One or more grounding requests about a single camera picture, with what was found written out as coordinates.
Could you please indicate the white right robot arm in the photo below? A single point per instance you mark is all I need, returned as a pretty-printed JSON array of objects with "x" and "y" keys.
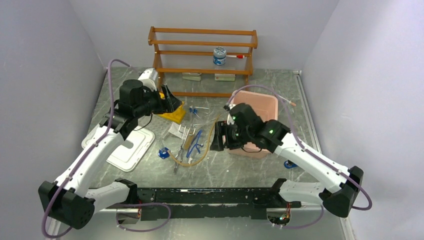
[{"x": 337, "y": 186}]

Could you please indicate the wooden shelf rack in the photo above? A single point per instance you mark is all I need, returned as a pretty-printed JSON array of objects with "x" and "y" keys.
[{"x": 190, "y": 50}]

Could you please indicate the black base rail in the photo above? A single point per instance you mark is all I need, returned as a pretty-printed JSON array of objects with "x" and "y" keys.
[{"x": 198, "y": 203}]

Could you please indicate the blue capped test tube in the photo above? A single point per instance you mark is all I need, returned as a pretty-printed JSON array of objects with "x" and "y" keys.
[{"x": 194, "y": 110}]

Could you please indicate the blue stapler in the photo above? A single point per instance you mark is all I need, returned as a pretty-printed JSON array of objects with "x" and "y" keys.
[{"x": 289, "y": 164}]

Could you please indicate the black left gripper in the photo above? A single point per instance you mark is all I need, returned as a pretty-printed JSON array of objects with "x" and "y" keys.
[{"x": 170, "y": 103}]

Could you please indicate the glass rod orange tip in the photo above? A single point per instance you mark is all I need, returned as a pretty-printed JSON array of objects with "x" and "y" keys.
[{"x": 286, "y": 101}]

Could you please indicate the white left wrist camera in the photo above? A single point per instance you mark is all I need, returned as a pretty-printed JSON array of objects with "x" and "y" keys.
[{"x": 148, "y": 78}]

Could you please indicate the white box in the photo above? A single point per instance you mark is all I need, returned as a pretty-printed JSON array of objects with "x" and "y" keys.
[
  {"x": 191, "y": 76},
  {"x": 224, "y": 77}
]

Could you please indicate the blue safety glasses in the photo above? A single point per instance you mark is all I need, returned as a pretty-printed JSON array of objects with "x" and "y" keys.
[{"x": 195, "y": 145}]

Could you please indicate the yellow test tube rack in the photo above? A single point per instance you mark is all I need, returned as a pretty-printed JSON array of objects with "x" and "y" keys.
[{"x": 175, "y": 117}]

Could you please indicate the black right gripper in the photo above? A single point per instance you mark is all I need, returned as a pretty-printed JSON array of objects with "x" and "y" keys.
[{"x": 221, "y": 129}]

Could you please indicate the white plastic lid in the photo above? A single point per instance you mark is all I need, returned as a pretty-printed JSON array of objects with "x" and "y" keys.
[{"x": 128, "y": 155}]

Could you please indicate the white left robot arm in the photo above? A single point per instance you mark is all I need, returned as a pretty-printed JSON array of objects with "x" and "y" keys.
[{"x": 69, "y": 198}]

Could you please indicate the white box left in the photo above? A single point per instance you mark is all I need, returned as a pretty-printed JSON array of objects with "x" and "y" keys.
[{"x": 191, "y": 76}]

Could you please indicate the white box right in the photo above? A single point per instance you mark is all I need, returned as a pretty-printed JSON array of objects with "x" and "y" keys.
[{"x": 224, "y": 77}]

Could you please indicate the pink plastic bin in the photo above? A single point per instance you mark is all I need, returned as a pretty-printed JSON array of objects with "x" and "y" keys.
[{"x": 266, "y": 107}]

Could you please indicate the metal crucible tongs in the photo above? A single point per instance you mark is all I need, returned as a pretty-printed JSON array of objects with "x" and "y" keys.
[{"x": 186, "y": 132}]

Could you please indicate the graduated cylinder blue base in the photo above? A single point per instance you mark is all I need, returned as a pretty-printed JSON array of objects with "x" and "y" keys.
[{"x": 163, "y": 150}]

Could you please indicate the blue white jar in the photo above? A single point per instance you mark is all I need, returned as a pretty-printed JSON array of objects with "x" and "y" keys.
[{"x": 219, "y": 56}]

